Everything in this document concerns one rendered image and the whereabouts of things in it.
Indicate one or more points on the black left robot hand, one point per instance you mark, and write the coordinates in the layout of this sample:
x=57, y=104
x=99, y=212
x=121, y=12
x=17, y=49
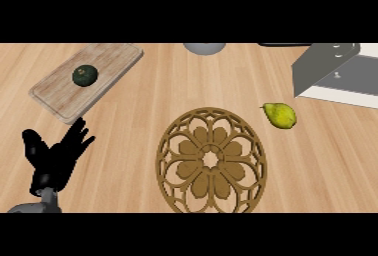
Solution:
x=54, y=156

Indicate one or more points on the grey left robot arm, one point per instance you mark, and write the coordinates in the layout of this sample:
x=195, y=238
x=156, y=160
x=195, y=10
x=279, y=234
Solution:
x=43, y=203

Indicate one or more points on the brown round openwork placemat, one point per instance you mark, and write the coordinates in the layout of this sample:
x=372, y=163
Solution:
x=211, y=160

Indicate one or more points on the grey and white tiered shelf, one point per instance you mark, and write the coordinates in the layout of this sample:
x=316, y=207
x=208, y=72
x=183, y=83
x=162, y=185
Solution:
x=333, y=73

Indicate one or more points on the pale wooden cutting board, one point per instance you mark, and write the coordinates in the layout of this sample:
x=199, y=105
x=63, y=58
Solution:
x=82, y=80

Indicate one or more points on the dark green round vegetable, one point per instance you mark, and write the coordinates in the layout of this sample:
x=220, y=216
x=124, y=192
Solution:
x=84, y=75

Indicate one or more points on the grey round bowl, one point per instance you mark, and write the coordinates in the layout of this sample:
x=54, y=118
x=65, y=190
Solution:
x=203, y=48

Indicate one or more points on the yellow green pear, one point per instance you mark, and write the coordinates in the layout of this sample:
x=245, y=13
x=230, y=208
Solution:
x=280, y=115

